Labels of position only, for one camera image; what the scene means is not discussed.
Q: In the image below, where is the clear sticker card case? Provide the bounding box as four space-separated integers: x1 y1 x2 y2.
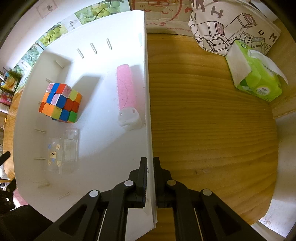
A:
47 129 80 175

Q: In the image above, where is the multicolour puzzle cube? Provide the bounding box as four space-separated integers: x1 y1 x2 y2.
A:
39 83 82 123

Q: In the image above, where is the white plastic storage bin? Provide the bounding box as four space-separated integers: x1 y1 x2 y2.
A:
13 10 157 240

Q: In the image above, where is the red pen holder can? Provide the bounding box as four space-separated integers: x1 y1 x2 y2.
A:
0 89 13 106

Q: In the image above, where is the orange juice carton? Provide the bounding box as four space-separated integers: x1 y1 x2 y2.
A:
1 70 22 92

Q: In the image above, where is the green grape printed cardboard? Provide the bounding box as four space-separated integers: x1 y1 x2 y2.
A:
1 1 130 75

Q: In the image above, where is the green tissue pack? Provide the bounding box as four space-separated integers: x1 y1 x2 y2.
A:
226 40 288 102

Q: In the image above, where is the letter print canvas bag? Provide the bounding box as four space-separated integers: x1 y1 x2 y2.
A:
188 0 281 56

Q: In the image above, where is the brown printed cardboard piece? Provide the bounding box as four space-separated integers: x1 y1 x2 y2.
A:
129 0 193 37

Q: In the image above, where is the pink sketch wall note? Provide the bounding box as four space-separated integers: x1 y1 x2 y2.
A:
37 0 58 18

